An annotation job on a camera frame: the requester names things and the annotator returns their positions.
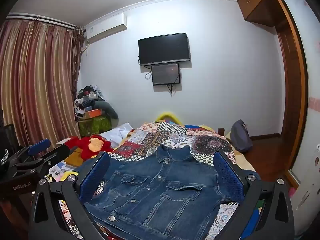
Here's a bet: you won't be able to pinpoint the beige bed sheet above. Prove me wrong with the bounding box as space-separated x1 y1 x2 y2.
224 133 261 173

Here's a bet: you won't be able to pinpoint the brown flat box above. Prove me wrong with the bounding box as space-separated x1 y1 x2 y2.
63 147 83 167

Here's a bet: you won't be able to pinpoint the black wall television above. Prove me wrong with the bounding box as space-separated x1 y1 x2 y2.
138 32 191 67

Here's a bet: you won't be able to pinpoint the grey plush cushion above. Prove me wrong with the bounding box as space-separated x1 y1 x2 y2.
96 100 119 121

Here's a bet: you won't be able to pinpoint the yellow padded tube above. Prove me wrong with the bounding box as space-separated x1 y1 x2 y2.
156 112 183 125

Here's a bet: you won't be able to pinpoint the grey backpack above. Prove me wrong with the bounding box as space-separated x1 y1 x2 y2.
229 119 253 153

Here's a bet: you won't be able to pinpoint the curtain rod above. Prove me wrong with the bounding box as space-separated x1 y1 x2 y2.
5 15 77 30

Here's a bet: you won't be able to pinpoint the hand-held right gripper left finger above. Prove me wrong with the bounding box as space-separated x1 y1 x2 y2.
29 151 111 240

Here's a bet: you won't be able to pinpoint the green patterned cloth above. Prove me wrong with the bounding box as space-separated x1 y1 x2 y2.
77 116 112 137

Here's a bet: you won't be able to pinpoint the black monitor cables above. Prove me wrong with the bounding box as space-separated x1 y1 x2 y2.
137 54 177 97

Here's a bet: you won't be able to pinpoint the colourful fleece blanket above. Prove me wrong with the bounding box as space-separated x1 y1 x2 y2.
184 124 218 133

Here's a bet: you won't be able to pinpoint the white air conditioner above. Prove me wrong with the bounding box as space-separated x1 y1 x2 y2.
83 13 128 44

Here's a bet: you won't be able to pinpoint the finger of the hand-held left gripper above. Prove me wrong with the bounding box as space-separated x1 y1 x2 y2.
10 139 51 162
37 144 71 173

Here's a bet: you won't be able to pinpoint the white wardrobe door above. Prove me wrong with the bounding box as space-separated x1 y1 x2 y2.
277 0 320 217

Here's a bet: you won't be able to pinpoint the blue denim jacket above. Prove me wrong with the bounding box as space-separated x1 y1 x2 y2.
79 144 250 240

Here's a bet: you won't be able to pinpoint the cartoon printed sheet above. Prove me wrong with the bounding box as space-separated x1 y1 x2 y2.
44 161 80 183

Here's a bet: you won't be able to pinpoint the red plush toy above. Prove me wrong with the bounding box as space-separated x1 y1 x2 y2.
64 134 114 161

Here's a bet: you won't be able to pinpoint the orange box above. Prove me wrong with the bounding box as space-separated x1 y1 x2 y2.
82 109 102 119

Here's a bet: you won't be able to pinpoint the pile of clutter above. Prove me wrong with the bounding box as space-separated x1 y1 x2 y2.
74 85 105 119

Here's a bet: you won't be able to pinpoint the small black wall monitor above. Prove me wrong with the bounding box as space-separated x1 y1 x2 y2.
151 63 181 86

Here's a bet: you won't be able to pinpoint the striped red curtain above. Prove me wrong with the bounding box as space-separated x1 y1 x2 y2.
0 19 82 147

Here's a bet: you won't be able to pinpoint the patchwork printed blanket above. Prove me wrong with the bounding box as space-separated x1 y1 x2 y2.
45 121 253 240

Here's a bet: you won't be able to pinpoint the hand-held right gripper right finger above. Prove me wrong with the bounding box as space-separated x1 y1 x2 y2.
213 151 295 240

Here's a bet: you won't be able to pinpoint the white cloth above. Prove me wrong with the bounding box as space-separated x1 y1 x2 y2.
100 122 135 148

